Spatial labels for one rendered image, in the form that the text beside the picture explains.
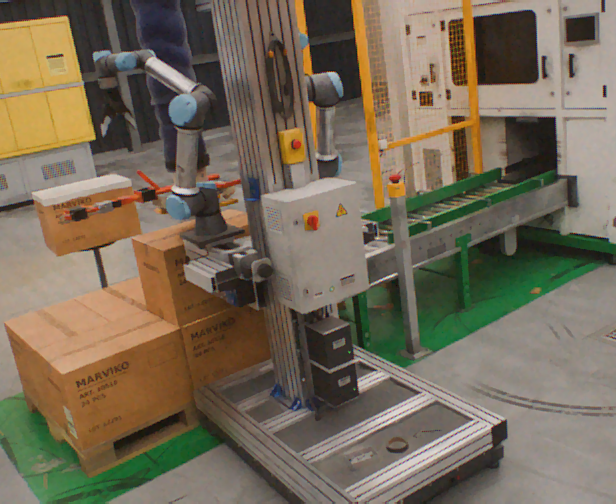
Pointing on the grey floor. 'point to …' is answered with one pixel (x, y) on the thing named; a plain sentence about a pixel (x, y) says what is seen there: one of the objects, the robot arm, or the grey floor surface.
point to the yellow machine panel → (26, 114)
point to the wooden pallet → (100, 457)
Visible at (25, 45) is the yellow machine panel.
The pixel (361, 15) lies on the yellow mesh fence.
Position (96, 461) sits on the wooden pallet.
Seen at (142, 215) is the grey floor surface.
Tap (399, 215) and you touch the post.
